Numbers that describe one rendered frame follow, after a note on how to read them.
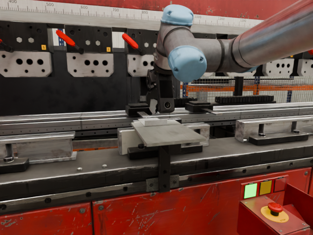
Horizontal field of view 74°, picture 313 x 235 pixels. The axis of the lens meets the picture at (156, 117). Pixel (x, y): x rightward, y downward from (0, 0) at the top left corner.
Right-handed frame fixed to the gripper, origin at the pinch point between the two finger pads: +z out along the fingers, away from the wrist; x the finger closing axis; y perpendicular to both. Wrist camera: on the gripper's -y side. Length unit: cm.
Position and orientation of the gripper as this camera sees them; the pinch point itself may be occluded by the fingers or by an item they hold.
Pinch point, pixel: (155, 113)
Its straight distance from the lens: 74.3
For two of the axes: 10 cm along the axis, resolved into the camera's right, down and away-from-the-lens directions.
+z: -1.8, 6.2, 7.6
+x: -9.6, 0.6, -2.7
